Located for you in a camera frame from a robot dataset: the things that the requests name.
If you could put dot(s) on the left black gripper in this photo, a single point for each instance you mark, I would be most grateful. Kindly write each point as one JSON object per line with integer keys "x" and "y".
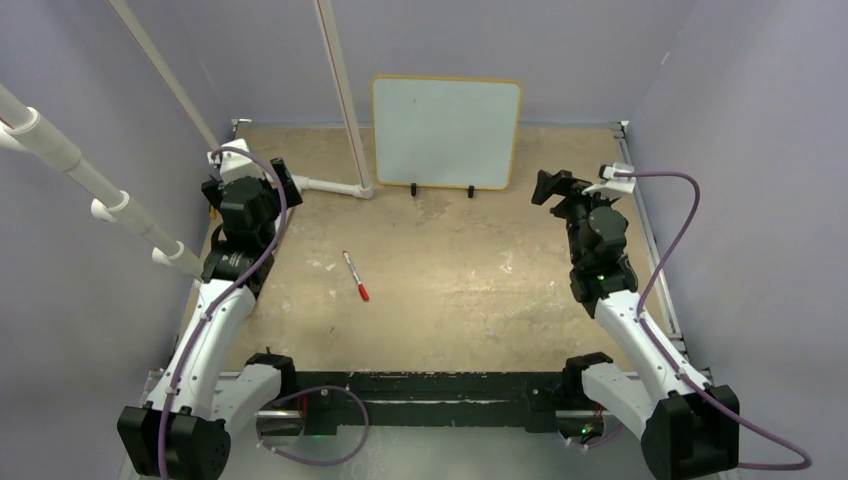
{"x": 291, "y": 198}

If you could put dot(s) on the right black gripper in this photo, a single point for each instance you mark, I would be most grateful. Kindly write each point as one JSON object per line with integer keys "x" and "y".
{"x": 563, "y": 184}

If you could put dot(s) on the red whiteboard marker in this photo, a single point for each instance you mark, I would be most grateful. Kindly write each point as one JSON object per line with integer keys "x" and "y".
{"x": 356, "y": 277}

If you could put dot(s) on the yellow framed whiteboard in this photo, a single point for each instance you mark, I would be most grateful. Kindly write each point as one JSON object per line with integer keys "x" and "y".
{"x": 445, "y": 132}

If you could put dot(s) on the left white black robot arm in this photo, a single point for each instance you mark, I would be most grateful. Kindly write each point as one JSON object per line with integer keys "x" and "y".
{"x": 185, "y": 427}

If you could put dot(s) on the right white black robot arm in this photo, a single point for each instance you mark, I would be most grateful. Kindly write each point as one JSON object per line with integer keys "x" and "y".
{"x": 672, "y": 409}

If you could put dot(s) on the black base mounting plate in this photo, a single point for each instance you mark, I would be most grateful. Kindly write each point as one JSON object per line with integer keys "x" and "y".
{"x": 535, "y": 402}

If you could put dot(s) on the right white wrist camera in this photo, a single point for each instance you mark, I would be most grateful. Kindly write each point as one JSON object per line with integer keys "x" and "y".
{"x": 615, "y": 181}

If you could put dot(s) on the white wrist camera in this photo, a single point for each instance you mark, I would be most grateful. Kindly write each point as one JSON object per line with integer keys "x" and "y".
{"x": 233, "y": 166}
{"x": 615, "y": 181}

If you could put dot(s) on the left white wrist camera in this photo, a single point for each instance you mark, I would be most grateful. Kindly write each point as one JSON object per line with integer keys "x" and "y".
{"x": 233, "y": 166}

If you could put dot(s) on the aluminium extrusion rail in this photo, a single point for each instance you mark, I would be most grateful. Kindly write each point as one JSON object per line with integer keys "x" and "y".
{"x": 662, "y": 278}

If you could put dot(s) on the white PVC pipe frame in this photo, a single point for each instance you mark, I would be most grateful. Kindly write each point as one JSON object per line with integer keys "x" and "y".
{"x": 25, "y": 129}

